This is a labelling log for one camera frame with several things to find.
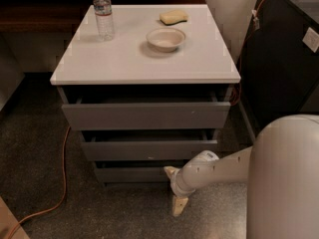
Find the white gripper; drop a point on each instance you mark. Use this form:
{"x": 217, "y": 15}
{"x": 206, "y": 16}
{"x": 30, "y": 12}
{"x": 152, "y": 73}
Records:
{"x": 178, "y": 182}

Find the grey bottom drawer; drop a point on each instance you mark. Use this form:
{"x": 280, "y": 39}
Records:
{"x": 134, "y": 171}

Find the grey drawer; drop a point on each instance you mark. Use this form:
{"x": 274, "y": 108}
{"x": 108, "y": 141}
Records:
{"x": 120, "y": 111}
{"x": 134, "y": 171}
{"x": 150, "y": 145}

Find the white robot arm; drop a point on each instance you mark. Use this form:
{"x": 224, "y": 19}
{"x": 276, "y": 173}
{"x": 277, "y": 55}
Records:
{"x": 281, "y": 170}

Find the grey top drawer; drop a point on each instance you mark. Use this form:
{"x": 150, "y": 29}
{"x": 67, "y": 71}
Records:
{"x": 120, "y": 111}

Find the grey middle drawer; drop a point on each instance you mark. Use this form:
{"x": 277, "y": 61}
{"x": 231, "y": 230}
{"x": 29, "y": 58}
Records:
{"x": 150, "y": 145}

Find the white top grey drawer cabinet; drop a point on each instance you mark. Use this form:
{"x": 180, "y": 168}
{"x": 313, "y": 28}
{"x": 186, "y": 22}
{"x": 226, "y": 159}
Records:
{"x": 129, "y": 64}

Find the beige bowl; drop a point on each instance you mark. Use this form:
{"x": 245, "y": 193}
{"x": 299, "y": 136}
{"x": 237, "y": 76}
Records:
{"x": 166, "y": 39}

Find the dark cabinet on right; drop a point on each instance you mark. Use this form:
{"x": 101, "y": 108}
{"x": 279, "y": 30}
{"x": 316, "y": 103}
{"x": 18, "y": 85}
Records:
{"x": 279, "y": 71}

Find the yellow sponge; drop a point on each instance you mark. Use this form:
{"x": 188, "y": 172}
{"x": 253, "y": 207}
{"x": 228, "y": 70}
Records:
{"x": 173, "y": 17}

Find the clear plastic water bottle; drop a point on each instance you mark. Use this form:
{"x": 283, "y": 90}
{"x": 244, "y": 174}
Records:
{"x": 104, "y": 18}

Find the white wall outlet plate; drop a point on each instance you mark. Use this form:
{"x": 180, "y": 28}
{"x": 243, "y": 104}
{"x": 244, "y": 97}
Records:
{"x": 311, "y": 40}

